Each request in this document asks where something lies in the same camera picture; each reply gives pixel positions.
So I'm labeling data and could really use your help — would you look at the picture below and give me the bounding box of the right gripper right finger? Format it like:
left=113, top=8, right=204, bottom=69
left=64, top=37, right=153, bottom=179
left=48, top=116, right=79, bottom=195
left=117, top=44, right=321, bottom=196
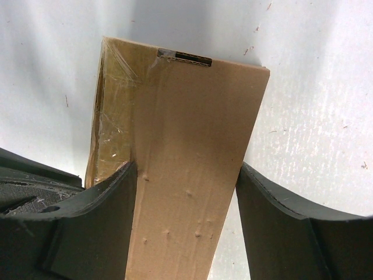
left=236, top=164, right=372, bottom=279

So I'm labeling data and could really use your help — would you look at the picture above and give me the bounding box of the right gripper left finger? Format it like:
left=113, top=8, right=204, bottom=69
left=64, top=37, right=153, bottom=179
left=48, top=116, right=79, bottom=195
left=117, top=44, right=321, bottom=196
left=1, top=162, right=137, bottom=279

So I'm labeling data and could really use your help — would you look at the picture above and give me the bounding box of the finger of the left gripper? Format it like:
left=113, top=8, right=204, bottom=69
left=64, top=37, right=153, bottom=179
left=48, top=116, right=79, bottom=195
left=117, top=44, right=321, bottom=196
left=1, top=148, right=85, bottom=215

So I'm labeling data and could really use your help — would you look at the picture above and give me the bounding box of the brown cardboard express box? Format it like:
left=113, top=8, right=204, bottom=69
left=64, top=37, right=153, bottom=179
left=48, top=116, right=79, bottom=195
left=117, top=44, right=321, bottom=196
left=85, top=37, right=270, bottom=279

